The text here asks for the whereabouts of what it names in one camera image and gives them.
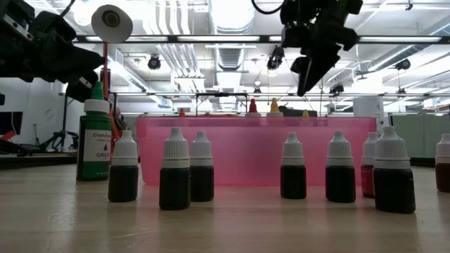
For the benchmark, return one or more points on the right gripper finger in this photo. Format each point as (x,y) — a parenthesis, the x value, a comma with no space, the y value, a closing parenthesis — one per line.
(304,74)
(321,63)

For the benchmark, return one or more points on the red desk lamp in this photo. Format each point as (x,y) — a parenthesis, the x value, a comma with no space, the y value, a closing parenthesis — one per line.
(112,22)

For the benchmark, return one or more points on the small white-capped dropper bottle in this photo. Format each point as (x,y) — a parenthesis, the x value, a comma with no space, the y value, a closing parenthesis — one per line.
(174,189)
(292,181)
(393,189)
(203,182)
(367,179)
(123,182)
(443,175)
(340,182)

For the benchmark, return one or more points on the black background stand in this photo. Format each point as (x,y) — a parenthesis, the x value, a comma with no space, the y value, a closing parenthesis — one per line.
(221,94)

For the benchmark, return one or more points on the pink translucent plastic bin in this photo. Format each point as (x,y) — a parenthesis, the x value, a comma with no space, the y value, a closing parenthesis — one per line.
(246,154)

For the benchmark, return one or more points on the black background equipment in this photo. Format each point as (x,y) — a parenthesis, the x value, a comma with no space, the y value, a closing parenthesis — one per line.
(65,133)

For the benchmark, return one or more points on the green partition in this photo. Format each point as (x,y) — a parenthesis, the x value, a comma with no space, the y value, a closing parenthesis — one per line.
(422,137)

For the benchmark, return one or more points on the green food coloring bottle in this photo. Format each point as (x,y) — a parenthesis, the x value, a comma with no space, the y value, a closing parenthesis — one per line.
(93,140)

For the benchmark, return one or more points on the red food coloring bottle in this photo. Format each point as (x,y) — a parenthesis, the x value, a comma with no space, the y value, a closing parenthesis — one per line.
(252,106)

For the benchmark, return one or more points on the yellow food coloring bottle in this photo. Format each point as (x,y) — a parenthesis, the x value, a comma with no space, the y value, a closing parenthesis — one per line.
(305,114)
(274,106)

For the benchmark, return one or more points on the silver ventilation duct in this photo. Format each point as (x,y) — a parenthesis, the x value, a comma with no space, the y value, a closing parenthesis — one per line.
(230,21)

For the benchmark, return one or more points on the white cabinet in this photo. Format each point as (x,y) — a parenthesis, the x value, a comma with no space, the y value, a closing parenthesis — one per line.
(367,105)

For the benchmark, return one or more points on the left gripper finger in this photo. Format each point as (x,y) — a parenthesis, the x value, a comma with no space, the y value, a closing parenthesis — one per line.
(82,61)
(84,74)

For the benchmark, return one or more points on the black ceiling spotlight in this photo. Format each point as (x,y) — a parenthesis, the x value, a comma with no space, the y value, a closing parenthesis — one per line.
(276,58)
(337,88)
(402,64)
(154,62)

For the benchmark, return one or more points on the dark monitor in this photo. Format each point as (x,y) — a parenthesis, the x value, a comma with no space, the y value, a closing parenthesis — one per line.
(10,123)

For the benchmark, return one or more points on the thin black rail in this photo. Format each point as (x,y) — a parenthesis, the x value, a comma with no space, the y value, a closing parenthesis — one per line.
(386,94)

